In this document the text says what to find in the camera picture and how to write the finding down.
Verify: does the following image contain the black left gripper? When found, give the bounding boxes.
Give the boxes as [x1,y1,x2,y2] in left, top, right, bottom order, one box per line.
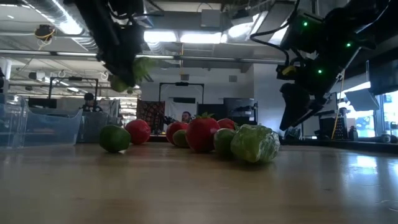
[96,24,147,89]

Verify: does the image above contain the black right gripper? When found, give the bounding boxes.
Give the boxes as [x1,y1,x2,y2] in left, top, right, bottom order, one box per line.
[275,52,341,132]

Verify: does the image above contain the green leafy vegetable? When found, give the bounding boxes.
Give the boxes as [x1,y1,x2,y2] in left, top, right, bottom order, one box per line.
[108,56,160,94]

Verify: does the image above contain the green cabbage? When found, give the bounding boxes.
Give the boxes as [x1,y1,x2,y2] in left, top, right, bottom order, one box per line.
[230,124,281,164]

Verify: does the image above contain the dark bag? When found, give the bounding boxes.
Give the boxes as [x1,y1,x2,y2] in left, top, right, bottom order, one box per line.
[284,127,302,141]

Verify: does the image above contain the white board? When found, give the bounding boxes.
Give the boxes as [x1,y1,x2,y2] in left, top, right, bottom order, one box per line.
[302,93,339,138]

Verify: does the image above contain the black cabinet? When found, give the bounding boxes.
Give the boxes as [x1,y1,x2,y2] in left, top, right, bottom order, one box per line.
[313,108,349,141]

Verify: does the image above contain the patterned red cloth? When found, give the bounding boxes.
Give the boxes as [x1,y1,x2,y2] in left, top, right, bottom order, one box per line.
[136,99,166,133]

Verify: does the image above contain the ceiling light panel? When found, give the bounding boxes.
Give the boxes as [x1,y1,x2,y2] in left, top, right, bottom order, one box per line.
[179,31,223,45]
[143,30,178,44]

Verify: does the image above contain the dark bottle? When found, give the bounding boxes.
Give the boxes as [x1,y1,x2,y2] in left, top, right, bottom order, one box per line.
[348,125,359,142]

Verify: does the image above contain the grey tilted screen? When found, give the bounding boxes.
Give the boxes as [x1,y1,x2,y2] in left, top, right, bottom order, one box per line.
[344,88,381,113]

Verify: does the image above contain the black equipment rack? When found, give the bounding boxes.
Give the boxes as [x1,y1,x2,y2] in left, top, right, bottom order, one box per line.
[223,97,259,127]

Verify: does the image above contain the white hanging cloth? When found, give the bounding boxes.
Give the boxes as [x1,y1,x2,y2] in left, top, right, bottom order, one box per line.
[164,97,198,124]

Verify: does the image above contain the green lime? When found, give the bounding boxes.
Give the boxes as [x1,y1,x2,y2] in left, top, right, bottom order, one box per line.
[99,124,132,154]
[172,129,190,148]
[213,128,238,157]

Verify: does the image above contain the red tomato with side stem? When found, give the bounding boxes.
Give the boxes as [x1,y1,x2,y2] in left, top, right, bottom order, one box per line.
[216,118,238,131]

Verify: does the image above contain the grey ceiling pipe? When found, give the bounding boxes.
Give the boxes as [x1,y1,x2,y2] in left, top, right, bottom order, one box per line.
[0,49,282,65]

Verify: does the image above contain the black yellow ceiling device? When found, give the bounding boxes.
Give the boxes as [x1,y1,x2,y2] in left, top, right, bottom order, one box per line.
[34,24,57,42]

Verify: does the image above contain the large red tomato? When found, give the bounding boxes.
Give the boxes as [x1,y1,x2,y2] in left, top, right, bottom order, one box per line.
[185,112,221,154]

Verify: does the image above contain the grey ceiling box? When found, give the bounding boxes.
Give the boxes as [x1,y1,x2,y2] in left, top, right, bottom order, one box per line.
[200,8,222,29]

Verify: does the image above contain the yellow cable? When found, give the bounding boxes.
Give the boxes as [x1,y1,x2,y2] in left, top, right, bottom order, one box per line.
[330,72,346,140]

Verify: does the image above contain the black frame stand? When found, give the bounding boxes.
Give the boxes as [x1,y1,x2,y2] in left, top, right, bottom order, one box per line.
[48,77,100,109]
[159,82,205,105]

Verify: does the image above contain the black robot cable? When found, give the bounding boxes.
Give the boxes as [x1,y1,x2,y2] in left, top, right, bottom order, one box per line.
[249,0,301,68]

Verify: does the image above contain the dark wall screen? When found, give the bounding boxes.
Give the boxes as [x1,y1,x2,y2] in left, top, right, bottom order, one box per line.
[366,58,398,96]

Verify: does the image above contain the silver ceiling duct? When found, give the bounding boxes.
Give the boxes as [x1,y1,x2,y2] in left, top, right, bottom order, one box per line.
[26,0,102,52]

